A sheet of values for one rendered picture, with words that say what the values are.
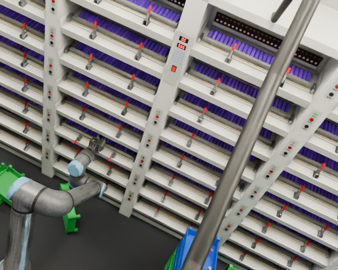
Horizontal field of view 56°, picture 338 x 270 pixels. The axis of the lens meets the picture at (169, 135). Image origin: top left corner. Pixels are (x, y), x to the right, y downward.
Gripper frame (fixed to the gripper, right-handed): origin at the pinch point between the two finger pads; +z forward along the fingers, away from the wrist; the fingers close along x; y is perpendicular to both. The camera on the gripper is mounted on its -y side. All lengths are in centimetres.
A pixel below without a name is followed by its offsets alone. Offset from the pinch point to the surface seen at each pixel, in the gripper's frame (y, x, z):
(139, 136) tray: 17.1, -24.0, -1.0
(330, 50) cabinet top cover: 114, -91, -14
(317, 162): 56, -121, -3
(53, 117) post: 4.4, 34.4, -5.9
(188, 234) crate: -12, -78, -31
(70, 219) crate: -43, -4, -38
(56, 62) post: 47, 35, -8
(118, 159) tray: -6.4, -15.4, -4.4
